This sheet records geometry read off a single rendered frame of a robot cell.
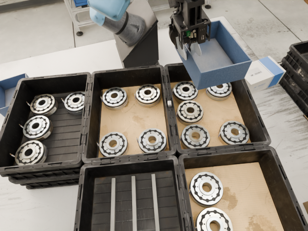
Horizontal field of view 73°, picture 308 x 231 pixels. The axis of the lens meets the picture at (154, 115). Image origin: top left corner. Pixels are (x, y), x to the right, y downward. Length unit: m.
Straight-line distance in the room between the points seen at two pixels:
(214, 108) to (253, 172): 0.28
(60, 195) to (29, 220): 0.13
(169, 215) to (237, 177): 0.26
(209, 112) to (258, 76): 0.35
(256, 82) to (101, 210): 0.84
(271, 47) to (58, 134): 2.30
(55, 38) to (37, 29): 0.36
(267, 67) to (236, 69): 0.56
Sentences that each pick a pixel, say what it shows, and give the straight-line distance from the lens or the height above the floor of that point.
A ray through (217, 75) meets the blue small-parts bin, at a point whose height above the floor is 1.11.
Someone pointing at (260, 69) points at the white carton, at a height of 0.79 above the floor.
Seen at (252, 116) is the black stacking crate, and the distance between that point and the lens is 0.82.
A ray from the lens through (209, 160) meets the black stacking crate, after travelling 0.71.
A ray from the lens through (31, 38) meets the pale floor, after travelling 3.10.
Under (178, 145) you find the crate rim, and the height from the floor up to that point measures 0.93.
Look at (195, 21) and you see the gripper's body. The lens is 0.50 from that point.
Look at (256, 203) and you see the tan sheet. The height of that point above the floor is 0.83.
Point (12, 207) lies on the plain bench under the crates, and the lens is 1.04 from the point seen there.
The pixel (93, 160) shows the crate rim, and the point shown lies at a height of 0.93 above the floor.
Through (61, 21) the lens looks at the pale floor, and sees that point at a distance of 3.21.
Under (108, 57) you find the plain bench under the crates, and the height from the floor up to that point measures 0.70.
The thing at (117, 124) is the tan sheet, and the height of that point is 0.83.
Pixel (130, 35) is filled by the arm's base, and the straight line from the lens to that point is 1.06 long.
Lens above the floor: 1.54
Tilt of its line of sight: 57 degrees down
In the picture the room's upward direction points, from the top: 5 degrees counter-clockwise
